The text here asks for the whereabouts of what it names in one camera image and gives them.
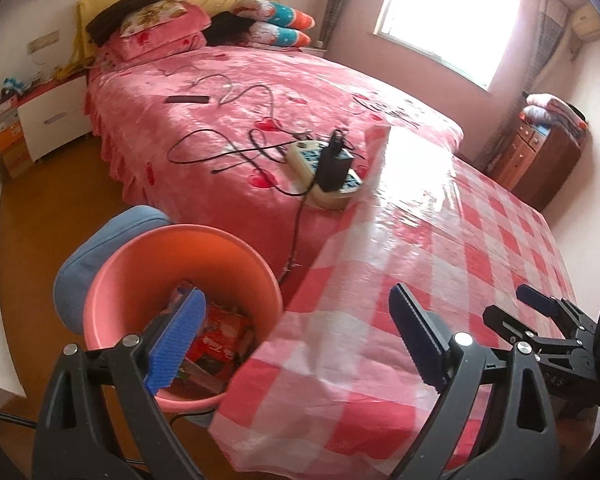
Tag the white shoe box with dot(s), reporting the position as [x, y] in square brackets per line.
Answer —
[6, 110]

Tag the blue cushion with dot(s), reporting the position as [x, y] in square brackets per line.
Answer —
[95, 250]

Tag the bed with pink blanket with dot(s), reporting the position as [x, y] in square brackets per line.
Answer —
[205, 160]

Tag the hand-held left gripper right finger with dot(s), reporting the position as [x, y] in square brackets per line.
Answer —
[420, 335]

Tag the floral pillow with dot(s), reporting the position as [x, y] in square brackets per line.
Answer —
[160, 17]

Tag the grey curtain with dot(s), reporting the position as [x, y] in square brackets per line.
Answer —
[545, 35]
[345, 0]

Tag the cartoon bolster pillow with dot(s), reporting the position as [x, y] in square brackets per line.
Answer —
[280, 36]
[280, 14]

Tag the brown wooden cabinet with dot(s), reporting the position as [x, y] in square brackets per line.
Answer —
[545, 165]

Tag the white power strip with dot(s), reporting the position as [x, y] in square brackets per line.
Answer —
[305, 160]

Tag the pink pillow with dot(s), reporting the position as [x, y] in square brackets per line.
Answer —
[150, 47]

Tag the red snack wrapper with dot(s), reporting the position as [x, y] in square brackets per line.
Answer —
[220, 340]

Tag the white air conditioner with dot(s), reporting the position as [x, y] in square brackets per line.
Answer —
[587, 22]

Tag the pink plastic bucket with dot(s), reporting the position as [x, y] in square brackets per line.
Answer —
[145, 270]

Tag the brown cardboard box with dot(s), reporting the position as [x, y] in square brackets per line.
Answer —
[19, 162]

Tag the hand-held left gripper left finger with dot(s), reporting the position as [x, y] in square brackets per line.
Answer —
[177, 345]

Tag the black remote control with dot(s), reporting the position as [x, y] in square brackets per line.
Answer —
[187, 98]

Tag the white red nightstand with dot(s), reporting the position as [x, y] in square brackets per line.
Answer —
[50, 120]

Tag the orange shoe box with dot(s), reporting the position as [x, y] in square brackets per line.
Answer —
[10, 135]

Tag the folded blankets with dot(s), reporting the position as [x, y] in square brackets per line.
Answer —
[555, 112]

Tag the window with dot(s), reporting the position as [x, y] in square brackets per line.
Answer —
[445, 10]

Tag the white bedside table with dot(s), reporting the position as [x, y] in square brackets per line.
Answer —
[314, 52]

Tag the white wall socket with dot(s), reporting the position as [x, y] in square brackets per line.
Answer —
[44, 42]

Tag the brown clothing pile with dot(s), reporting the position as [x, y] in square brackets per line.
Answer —
[125, 7]

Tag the black clothing pile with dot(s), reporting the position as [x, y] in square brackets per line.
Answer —
[227, 27]

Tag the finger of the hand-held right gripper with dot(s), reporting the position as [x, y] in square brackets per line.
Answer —
[510, 327]
[535, 297]

